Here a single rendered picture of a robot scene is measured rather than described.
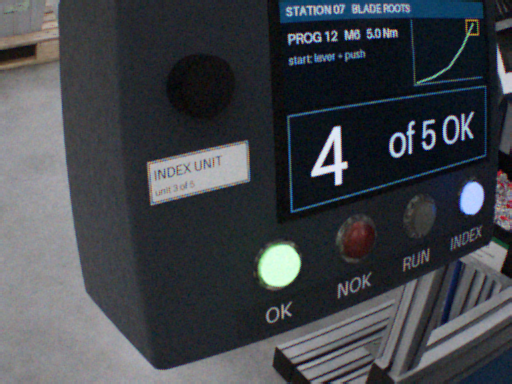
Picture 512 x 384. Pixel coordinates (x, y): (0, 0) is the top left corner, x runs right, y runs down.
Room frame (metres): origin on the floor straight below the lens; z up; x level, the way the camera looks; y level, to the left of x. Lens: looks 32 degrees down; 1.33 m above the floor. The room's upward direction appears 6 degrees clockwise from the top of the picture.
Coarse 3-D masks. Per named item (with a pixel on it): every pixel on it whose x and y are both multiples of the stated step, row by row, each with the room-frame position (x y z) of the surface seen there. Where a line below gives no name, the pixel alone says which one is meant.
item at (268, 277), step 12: (276, 240) 0.29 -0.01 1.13; (288, 240) 0.29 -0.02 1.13; (264, 252) 0.28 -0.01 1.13; (276, 252) 0.28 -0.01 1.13; (288, 252) 0.29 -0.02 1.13; (300, 252) 0.29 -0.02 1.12; (264, 264) 0.28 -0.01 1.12; (276, 264) 0.28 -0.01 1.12; (288, 264) 0.28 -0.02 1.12; (300, 264) 0.29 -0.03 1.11; (264, 276) 0.28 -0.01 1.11; (276, 276) 0.28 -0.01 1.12; (288, 276) 0.28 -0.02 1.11; (276, 288) 0.28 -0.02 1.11
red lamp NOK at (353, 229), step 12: (360, 216) 0.32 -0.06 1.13; (348, 228) 0.31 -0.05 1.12; (360, 228) 0.31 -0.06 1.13; (372, 228) 0.32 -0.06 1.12; (336, 240) 0.31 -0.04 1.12; (348, 240) 0.31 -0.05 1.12; (360, 240) 0.31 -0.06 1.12; (372, 240) 0.31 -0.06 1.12; (348, 252) 0.31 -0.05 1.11; (360, 252) 0.31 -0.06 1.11
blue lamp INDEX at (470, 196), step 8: (464, 184) 0.37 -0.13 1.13; (472, 184) 0.37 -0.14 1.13; (480, 184) 0.38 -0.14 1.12; (464, 192) 0.37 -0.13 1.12; (472, 192) 0.37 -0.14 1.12; (480, 192) 0.37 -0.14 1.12; (464, 200) 0.37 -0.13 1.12; (472, 200) 0.37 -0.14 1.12; (480, 200) 0.37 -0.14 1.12; (464, 208) 0.37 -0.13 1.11; (472, 208) 0.37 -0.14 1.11; (464, 216) 0.37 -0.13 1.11
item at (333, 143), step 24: (288, 120) 0.31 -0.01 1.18; (312, 120) 0.32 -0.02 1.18; (336, 120) 0.32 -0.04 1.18; (360, 120) 0.33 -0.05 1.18; (288, 144) 0.31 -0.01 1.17; (312, 144) 0.31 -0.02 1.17; (336, 144) 0.32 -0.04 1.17; (360, 144) 0.33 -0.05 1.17; (288, 168) 0.30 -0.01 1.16; (312, 168) 0.31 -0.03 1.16; (336, 168) 0.32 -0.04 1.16; (360, 168) 0.33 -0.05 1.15; (288, 192) 0.30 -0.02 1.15; (312, 192) 0.31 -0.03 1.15; (336, 192) 0.31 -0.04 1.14; (360, 192) 0.32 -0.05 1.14
